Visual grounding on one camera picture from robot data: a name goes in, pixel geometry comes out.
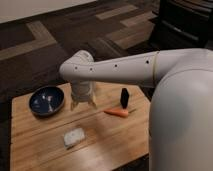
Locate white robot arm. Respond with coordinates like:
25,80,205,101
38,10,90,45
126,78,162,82
59,48,213,171

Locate black ceramic cup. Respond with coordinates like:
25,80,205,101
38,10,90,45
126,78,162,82
120,88,129,109

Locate dark blue ceramic bowl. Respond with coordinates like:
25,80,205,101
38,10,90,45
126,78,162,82
28,86,65,117

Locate white sponge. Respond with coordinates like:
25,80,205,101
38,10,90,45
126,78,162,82
63,128,86,148

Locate orange carrot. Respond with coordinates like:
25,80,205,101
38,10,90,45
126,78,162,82
105,108,134,118

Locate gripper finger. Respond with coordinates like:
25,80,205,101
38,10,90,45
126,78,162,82
88,101,97,109
70,101,78,111

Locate black office chair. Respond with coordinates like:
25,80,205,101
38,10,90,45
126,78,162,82
149,0,213,50

